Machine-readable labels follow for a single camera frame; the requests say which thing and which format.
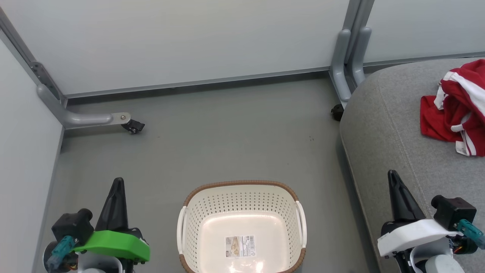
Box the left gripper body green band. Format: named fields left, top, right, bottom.
left=74, top=227, right=151, bottom=265

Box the paper label sticker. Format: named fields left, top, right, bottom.
left=225, top=235, right=257, bottom=258

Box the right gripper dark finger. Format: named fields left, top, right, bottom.
left=387, top=169, right=426, bottom=223

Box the cream perforated laundry basket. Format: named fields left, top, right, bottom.
left=177, top=180, right=307, bottom=273

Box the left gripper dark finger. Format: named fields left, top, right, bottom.
left=95, top=177, right=130, bottom=232

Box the grey metal partition foot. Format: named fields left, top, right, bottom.
left=330, top=29, right=352, bottom=109
left=350, top=26, right=372, bottom=86
left=37, top=83, right=131, bottom=129

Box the red white garment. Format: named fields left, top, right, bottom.
left=420, top=59, right=485, bottom=157

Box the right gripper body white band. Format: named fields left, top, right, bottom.
left=377, top=218, right=459, bottom=259

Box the right arm cable teal plug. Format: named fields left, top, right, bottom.
left=455, top=219, right=485, bottom=251

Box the grey fabric sofa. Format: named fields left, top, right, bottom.
left=339, top=57, right=485, bottom=273

